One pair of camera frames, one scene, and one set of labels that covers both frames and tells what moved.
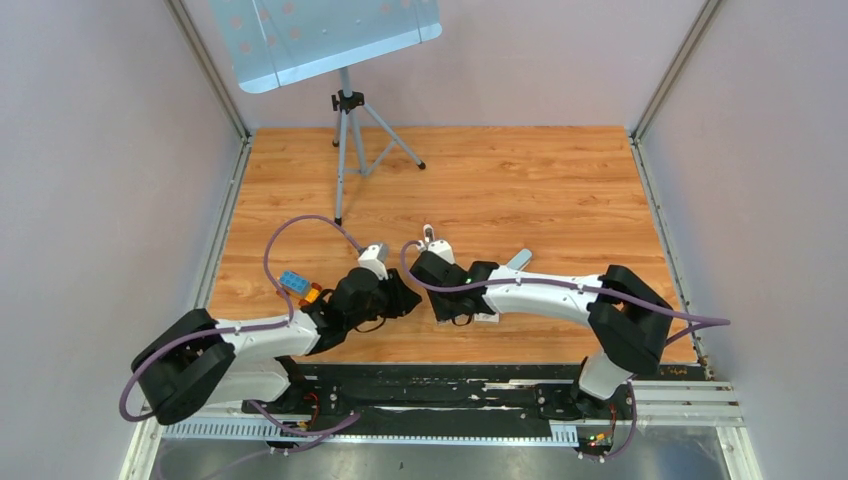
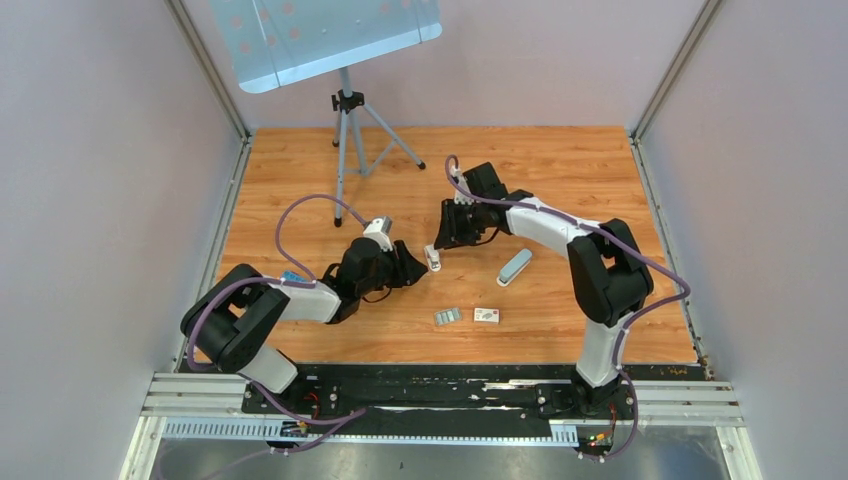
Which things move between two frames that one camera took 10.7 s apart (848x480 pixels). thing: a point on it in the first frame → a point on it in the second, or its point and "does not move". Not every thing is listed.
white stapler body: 520,260 does not move
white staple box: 486,318 does not move
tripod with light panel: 272,41 does not move
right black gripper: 443,314 → 450,234
